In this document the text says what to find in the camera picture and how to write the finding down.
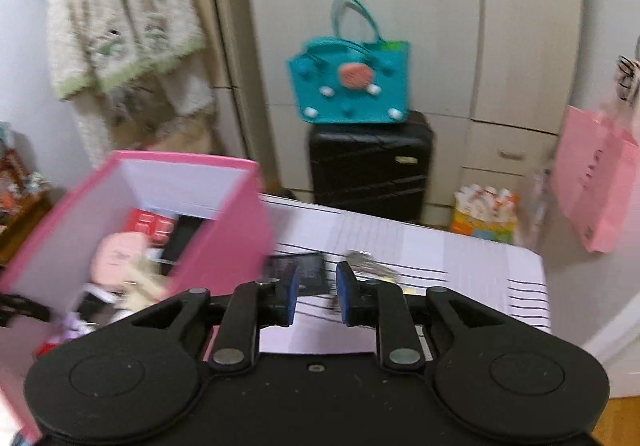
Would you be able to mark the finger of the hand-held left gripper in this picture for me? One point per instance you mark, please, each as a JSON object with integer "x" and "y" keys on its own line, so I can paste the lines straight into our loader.
{"x": 25, "y": 308}

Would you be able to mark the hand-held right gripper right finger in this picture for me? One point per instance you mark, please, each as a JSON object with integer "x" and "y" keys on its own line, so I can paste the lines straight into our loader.
{"x": 343, "y": 291}

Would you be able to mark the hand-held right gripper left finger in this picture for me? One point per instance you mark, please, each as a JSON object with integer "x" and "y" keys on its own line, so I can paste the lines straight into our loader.
{"x": 291, "y": 291}

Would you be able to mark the black card holder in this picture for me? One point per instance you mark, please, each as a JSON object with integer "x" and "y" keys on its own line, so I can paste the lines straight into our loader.
{"x": 310, "y": 271}

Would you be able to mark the pink cardboard box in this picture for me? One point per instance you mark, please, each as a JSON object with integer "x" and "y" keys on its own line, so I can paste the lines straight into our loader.
{"x": 240, "y": 226}

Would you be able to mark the bunch of keys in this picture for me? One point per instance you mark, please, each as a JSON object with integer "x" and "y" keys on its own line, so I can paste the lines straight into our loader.
{"x": 370, "y": 266}

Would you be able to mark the small purple thing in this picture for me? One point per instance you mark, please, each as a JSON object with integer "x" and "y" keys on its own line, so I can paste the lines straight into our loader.
{"x": 75, "y": 328}

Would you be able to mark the wooden cabinet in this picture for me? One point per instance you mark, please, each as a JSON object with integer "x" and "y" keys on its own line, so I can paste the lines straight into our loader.
{"x": 25, "y": 226}

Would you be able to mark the pink round compact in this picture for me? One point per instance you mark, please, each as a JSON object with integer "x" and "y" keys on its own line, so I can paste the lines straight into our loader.
{"x": 117, "y": 256}

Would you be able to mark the black flat case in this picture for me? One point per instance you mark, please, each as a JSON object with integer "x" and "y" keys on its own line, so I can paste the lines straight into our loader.
{"x": 182, "y": 236}

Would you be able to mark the cream plastic hair clip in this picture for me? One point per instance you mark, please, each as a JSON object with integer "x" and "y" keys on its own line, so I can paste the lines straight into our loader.
{"x": 145, "y": 278}

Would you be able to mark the black suitcase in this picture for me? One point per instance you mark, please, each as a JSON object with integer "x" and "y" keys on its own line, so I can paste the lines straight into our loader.
{"x": 370, "y": 166}

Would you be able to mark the white striped table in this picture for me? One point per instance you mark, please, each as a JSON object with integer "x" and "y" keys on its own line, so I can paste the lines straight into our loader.
{"x": 475, "y": 271}

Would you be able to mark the red pack of false nails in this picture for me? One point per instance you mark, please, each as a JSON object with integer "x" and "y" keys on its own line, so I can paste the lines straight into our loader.
{"x": 145, "y": 223}

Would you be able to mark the teal felt handbag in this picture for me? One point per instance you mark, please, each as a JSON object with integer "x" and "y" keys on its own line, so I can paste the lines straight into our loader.
{"x": 350, "y": 96}

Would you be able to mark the pink paper bag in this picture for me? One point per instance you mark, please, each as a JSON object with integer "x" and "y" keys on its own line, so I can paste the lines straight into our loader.
{"x": 590, "y": 176}

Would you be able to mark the beige wardrobe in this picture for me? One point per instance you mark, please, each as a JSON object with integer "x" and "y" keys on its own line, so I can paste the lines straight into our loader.
{"x": 440, "y": 26}

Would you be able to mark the cream fluffy jacket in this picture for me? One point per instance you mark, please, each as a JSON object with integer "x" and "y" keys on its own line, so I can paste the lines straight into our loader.
{"x": 125, "y": 1}

